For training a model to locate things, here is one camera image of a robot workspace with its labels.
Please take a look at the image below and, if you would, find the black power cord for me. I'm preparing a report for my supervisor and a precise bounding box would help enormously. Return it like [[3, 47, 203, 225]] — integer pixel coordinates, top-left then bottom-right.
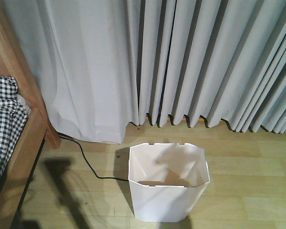
[[59, 134, 130, 181]]

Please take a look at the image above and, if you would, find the white plastic trash bin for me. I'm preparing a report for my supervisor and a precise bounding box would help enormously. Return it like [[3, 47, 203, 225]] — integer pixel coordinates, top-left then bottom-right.
[[128, 143, 210, 222]]

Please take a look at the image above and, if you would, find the light grey curtain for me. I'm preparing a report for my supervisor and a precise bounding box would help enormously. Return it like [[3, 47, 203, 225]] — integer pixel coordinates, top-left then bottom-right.
[[3, 0, 286, 143]]

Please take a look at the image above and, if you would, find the black white checkered blanket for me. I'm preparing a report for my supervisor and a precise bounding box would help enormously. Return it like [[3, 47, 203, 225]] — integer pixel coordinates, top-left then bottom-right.
[[0, 77, 28, 179]]

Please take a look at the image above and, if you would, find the wooden bed frame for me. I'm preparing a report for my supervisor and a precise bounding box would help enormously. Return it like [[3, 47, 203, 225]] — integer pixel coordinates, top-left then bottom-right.
[[0, 1, 61, 229]]

